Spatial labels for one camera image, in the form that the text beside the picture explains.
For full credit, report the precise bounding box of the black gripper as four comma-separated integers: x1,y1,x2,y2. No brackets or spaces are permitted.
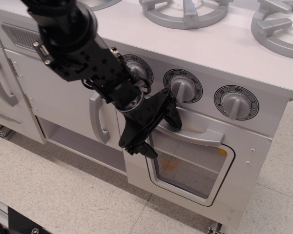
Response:
119,89,182,159

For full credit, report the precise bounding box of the silver oven door handle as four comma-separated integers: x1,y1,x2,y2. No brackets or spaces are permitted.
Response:
156,122,225,147

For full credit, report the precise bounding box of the white oven door with window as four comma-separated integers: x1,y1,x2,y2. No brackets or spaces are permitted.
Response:
124,108,272,229

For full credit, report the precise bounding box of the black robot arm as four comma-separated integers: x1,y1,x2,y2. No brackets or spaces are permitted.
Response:
24,0,182,159

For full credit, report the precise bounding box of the orange toy fruit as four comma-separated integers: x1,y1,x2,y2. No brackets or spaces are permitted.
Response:
161,156,178,171

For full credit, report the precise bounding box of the middle grey stove knob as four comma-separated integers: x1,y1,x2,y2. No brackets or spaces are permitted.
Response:
163,69,203,103

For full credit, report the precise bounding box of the grey stove knob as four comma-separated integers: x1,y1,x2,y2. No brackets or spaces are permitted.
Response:
214,85,259,121
163,69,203,103
123,54,153,84

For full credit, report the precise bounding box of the left grey stove knob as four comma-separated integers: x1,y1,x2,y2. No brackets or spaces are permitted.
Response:
123,54,153,84

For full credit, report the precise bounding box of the right grey stove knob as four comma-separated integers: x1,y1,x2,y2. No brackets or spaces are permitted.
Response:
214,85,259,121

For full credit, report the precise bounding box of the white toy kitchen cabinet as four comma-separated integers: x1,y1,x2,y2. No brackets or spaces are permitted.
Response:
0,0,293,226

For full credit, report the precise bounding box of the middle silver burner grate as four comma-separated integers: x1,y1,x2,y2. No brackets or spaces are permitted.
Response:
139,0,232,30

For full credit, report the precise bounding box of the silver burner grate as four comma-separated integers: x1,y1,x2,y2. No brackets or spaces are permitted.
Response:
139,0,232,30
251,0,293,58

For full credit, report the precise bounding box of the right silver burner grate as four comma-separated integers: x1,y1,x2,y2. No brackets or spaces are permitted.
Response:
251,0,293,58

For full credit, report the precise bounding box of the white left cabinet door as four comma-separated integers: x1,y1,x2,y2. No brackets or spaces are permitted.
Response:
0,48,45,143

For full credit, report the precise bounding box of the silver vent grille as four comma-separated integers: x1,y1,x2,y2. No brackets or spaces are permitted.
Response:
1,23,40,51

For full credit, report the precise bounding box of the silver middle door handle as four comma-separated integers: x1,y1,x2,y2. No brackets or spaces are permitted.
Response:
89,93,110,144

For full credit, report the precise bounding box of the aluminium frame rail right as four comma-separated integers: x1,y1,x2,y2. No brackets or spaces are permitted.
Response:
208,221,229,234

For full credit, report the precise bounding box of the aluminium frame rail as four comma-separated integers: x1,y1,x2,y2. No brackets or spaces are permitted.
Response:
208,221,229,234
0,124,16,140

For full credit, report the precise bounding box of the aluminium frame rail left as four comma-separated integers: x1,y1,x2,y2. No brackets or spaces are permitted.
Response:
0,124,16,140

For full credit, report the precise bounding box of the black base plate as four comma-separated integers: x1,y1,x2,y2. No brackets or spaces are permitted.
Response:
8,207,51,234

